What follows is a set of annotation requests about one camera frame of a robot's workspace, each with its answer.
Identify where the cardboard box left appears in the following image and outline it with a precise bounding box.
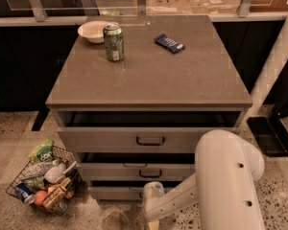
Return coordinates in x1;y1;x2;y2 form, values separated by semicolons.
146;0;193;14

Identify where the blue snack packet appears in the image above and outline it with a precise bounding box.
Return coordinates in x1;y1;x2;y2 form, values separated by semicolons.
154;34;185;54

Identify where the brown snack box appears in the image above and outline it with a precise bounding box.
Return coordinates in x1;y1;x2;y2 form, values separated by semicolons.
43;177;71;210

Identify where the clear plastic water bottle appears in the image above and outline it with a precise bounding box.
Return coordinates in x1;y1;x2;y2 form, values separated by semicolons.
23;162;54;178

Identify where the grey top drawer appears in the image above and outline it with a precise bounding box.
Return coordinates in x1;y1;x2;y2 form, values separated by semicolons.
59;111;238;153

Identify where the grey bottom drawer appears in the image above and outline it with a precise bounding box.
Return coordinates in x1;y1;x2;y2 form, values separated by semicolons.
87;180;183;202

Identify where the green chip bag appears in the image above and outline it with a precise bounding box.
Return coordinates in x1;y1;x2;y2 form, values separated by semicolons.
27;139;54;162

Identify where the grey drawer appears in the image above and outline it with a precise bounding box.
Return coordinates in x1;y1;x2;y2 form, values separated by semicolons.
87;180;183;202
59;111;238;153
78;152;195;181

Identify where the grey middle drawer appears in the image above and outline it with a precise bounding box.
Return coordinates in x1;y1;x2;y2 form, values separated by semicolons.
78;152;195;181

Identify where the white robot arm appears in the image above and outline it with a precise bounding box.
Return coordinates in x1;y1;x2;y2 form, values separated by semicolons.
143;129;265;230

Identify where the wire basket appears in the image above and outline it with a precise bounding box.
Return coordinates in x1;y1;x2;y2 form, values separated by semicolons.
6;146;82;214

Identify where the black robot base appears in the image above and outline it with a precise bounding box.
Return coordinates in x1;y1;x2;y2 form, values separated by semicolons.
247;100;288;157

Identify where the white plastic bottle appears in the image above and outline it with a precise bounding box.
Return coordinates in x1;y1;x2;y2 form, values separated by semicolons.
44;160;66;184

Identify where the grey drawer cabinet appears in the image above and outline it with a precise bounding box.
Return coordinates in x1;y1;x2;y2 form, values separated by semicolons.
46;15;252;190

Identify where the blue soda can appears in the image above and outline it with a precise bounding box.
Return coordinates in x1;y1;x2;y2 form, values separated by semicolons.
14;183;35;204

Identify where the white bowl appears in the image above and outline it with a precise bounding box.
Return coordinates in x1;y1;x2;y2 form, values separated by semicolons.
78;21;107;43

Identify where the orange fruit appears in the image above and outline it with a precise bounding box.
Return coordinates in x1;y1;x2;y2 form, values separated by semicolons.
34;190;48;206

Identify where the green soda can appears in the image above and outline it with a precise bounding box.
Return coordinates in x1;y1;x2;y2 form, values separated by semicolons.
103;22;124;61

